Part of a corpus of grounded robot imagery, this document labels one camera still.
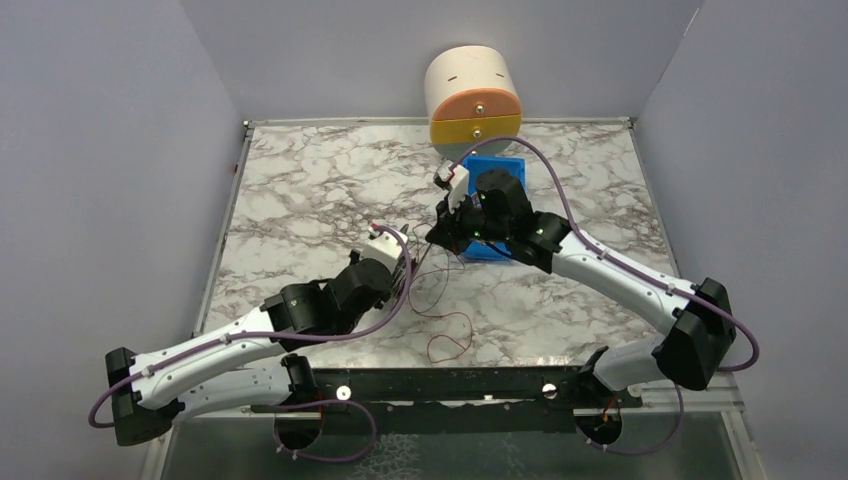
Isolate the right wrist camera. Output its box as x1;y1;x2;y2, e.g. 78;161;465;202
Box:
433;161;469;214

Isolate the red wire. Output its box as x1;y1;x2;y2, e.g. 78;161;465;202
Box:
405;228;475;365

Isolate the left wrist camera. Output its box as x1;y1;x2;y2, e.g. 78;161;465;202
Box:
360;224;408;271

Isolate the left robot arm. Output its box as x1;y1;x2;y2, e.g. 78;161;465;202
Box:
88;258;418;447

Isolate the black cable spool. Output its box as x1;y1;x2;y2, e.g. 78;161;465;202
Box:
389;249;419;300

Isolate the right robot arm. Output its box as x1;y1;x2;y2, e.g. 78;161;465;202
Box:
426;166;736;397

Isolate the blue plastic bin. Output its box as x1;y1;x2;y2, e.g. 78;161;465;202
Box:
463;155;526;262

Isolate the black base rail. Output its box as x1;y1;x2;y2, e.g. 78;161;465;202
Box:
282;366;642;434

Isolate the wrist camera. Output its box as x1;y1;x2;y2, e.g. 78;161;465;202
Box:
360;224;408;271
433;161;469;214

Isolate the round cream drawer cabinet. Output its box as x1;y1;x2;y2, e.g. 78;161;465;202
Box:
424;45;523;160

